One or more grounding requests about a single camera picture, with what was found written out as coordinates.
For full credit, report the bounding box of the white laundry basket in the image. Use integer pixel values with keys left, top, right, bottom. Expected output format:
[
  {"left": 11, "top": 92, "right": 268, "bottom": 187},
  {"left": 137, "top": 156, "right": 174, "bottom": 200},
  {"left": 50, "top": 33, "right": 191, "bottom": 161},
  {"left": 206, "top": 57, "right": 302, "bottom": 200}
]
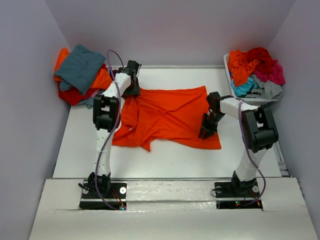
[{"left": 223, "top": 53, "right": 279, "bottom": 106}]

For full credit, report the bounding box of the red crumpled t shirt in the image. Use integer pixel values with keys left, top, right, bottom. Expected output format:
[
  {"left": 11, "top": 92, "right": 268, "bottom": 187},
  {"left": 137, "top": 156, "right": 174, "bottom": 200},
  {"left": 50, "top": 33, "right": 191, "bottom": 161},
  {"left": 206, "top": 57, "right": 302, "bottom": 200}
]
[{"left": 247, "top": 47, "right": 275, "bottom": 74}]

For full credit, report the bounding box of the cyan crumpled t shirt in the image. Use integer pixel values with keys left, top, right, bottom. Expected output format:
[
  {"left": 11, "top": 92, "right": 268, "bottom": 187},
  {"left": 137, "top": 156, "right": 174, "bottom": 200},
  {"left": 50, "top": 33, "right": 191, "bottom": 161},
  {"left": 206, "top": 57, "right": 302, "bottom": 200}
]
[{"left": 231, "top": 77, "right": 258, "bottom": 98}]

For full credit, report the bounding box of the teal folded t shirt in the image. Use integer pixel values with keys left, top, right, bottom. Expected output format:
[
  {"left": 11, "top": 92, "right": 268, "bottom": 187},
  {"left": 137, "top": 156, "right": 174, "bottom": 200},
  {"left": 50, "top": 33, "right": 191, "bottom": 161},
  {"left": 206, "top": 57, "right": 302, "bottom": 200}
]
[{"left": 54, "top": 44, "right": 106, "bottom": 96}]

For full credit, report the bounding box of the magenta crumpled t shirt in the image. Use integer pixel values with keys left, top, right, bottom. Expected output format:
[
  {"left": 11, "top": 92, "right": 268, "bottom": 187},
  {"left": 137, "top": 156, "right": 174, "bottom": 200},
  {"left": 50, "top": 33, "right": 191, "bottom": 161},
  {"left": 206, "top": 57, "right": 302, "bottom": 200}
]
[{"left": 252, "top": 60, "right": 286, "bottom": 86}]

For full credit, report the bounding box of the red folded t shirt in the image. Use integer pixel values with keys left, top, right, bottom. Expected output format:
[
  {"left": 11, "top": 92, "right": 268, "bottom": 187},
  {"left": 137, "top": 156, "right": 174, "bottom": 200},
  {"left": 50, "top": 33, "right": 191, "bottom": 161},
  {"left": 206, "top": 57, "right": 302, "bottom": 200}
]
[{"left": 58, "top": 87, "right": 98, "bottom": 106}]

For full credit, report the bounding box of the grey crumpled t shirt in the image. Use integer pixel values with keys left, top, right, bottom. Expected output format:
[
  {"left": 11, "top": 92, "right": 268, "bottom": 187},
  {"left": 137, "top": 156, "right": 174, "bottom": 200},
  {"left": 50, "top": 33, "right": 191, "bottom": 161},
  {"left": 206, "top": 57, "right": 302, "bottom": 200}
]
[{"left": 250, "top": 74, "right": 283, "bottom": 100}]

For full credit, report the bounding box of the grey-blue bottom t shirt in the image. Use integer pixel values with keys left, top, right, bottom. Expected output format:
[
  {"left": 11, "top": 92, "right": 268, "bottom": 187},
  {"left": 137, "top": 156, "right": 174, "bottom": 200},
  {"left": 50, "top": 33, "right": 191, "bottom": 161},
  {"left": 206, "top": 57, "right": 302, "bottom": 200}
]
[{"left": 76, "top": 89, "right": 104, "bottom": 109}]

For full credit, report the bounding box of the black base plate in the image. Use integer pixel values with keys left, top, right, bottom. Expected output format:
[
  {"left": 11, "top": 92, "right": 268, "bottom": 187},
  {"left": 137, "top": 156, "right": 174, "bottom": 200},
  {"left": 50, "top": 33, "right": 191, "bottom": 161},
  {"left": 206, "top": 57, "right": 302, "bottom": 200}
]
[
  {"left": 78, "top": 180, "right": 128, "bottom": 211},
  {"left": 210, "top": 181, "right": 263, "bottom": 210}
]

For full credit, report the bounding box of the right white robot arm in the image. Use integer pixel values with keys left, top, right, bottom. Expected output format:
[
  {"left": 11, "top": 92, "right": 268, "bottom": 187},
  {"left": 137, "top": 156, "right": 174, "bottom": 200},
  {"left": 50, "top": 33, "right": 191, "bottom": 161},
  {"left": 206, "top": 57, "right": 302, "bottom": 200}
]
[{"left": 198, "top": 91, "right": 279, "bottom": 198}]

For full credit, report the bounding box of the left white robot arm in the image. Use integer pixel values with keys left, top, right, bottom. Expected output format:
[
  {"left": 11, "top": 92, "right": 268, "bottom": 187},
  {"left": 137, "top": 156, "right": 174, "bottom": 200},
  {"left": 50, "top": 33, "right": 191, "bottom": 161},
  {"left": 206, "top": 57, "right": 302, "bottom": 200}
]
[{"left": 86, "top": 60, "right": 141, "bottom": 198}]

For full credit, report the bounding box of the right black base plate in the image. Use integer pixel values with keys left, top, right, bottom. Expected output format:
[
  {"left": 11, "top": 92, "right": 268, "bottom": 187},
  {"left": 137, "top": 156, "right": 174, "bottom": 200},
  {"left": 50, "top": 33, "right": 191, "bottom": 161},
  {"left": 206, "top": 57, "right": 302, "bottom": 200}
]
[{"left": 210, "top": 181, "right": 263, "bottom": 210}]

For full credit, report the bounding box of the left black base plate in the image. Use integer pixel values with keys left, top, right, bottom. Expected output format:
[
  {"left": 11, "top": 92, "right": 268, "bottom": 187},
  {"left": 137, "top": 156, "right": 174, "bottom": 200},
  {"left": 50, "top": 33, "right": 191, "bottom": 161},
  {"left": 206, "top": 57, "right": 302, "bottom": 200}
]
[{"left": 78, "top": 180, "right": 128, "bottom": 211}]

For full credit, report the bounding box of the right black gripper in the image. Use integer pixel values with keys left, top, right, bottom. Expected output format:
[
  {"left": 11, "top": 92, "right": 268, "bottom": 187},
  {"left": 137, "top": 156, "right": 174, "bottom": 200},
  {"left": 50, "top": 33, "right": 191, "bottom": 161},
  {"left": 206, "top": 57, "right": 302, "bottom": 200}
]
[{"left": 199, "top": 111, "right": 225, "bottom": 139}]

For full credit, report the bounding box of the pink folded t shirt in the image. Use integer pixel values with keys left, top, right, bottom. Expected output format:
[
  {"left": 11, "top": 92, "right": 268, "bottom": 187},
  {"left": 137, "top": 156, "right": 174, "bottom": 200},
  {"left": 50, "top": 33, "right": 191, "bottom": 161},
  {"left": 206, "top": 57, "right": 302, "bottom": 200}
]
[{"left": 90, "top": 89, "right": 100, "bottom": 98}]

